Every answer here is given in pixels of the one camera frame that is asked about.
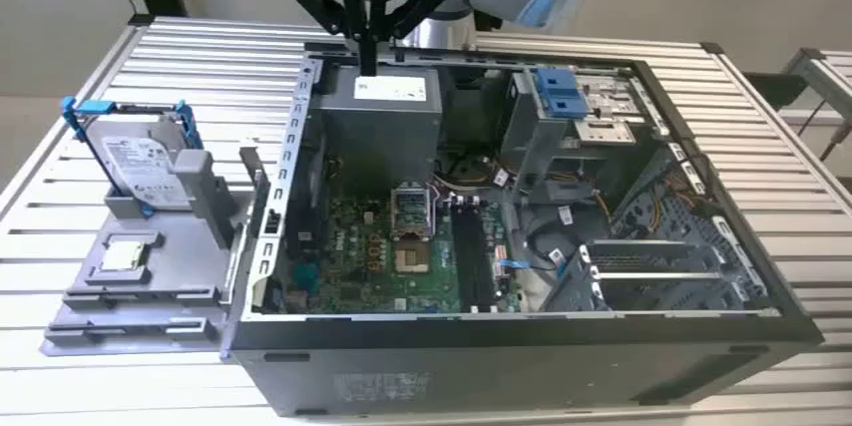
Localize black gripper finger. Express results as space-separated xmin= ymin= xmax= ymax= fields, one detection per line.
xmin=367 ymin=0 xmax=447 ymax=77
xmin=279 ymin=0 xmax=372 ymax=76

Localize hard disk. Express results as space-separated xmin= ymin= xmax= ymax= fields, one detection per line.
xmin=63 ymin=95 xmax=201 ymax=213

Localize orange yellow power wire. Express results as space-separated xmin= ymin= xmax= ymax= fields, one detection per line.
xmin=648 ymin=169 xmax=713 ymax=237

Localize metal disk bay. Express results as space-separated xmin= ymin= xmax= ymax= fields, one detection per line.
xmin=537 ymin=238 xmax=767 ymax=315

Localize grey power supply unit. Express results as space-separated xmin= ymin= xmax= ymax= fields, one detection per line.
xmin=312 ymin=66 xmax=444 ymax=188

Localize blue plastic drive latch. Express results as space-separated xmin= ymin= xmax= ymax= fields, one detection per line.
xmin=535 ymin=66 xmax=587 ymax=118

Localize grey metal drive cage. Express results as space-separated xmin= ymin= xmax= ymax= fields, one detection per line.
xmin=497 ymin=69 xmax=671 ymax=208

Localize metal socket cover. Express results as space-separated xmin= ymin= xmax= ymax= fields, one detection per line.
xmin=389 ymin=180 xmax=437 ymax=242

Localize black RAM slot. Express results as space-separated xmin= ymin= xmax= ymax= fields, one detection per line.
xmin=473 ymin=201 xmax=501 ymax=308
xmin=457 ymin=201 xmax=484 ymax=308
xmin=449 ymin=201 xmax=475 ymax=308
xmin=465 ymin=201 xmax=492 ymax=308

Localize CPU socket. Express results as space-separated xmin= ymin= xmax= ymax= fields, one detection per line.
xmin=393 ymin=240 xmax=437 ymax=275

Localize grey parts rack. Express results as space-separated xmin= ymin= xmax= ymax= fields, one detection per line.
xmin=39 ymin=149 xmax=249 ymax=361

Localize green motherboard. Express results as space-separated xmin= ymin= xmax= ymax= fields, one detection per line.
xmin=285 ymin=191 xmax=527 ymax=315

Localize silver CPU chip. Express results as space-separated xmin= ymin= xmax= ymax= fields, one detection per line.
xmin=97 ymin=239 xmax=149 ymax=276

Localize metal slat side table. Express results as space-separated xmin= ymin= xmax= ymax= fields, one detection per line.
xmin=777 ymin=46 xmax=852 ymax=123

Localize black PC case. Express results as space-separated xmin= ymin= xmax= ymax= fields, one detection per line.
xmin=219 ymin=39 xmax=827 ymax=420

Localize yellow black wire bundle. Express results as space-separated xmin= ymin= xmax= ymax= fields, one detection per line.
xmin=429 ymin=151 xmax=517 ymax=191

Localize wire locking lever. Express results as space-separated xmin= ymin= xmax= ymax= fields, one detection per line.
xmin=427 ymin=185 xmax=441 ymax=240

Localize black data wire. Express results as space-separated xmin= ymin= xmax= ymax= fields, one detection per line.
xmin=495 ymin=205 xmax=584 ymax=275

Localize thin orange wire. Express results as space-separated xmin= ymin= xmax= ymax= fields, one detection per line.
xmin=591 ymin=189 xmax=615 ymax=227

